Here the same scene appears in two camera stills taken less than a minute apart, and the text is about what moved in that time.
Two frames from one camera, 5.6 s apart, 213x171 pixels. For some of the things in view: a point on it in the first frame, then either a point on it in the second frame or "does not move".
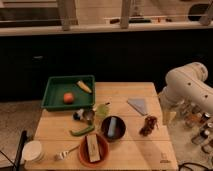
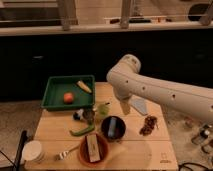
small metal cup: x=88 y=115 does not move
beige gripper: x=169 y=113 → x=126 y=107
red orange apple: x=68 y=98 does not move
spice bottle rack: x=202 y=124 does not move
